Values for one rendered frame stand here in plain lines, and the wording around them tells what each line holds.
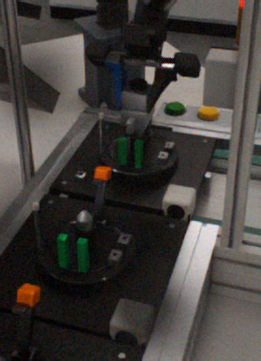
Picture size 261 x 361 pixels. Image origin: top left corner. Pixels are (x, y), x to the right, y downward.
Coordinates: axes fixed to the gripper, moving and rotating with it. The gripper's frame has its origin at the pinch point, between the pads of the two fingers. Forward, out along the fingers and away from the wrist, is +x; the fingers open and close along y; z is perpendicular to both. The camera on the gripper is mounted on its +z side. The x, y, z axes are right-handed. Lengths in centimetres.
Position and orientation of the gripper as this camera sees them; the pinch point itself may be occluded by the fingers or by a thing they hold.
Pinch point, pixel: (137, 90)
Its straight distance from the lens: 97.2
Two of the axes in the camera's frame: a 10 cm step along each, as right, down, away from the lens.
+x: -1.8, 9.7, -1.3
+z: -2.3, -1.7, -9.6
